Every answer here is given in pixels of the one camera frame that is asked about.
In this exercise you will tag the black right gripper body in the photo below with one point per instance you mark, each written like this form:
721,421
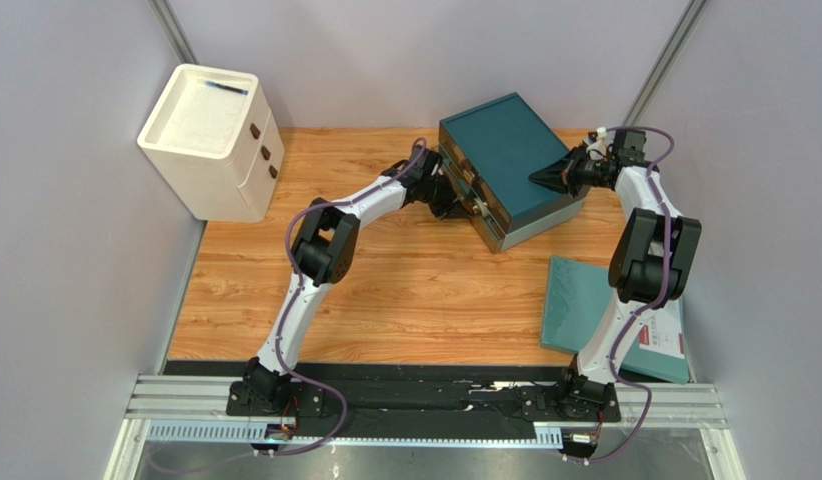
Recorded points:
570,173

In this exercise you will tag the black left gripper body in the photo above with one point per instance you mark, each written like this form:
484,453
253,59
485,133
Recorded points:
441,197

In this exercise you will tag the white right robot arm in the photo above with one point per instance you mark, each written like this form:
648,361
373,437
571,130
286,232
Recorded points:
649,268

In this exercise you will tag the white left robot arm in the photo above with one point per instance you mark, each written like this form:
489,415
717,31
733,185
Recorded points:
320,243

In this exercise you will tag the teal drawer organizer box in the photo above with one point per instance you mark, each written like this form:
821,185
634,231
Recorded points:
489,153

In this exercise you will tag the teal flat box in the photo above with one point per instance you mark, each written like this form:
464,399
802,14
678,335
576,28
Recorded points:
578,301

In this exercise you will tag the white paper label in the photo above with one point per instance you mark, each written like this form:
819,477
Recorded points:
662,334

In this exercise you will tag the black pen on cabinet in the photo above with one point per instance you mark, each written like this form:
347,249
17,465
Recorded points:
228,88

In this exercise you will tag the white three-drawer cabinet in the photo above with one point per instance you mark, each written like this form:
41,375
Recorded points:
220,152

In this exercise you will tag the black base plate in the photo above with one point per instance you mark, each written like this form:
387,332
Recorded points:
521,400

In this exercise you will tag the aluminium mounting rail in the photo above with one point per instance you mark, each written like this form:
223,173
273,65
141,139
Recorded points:
193,408

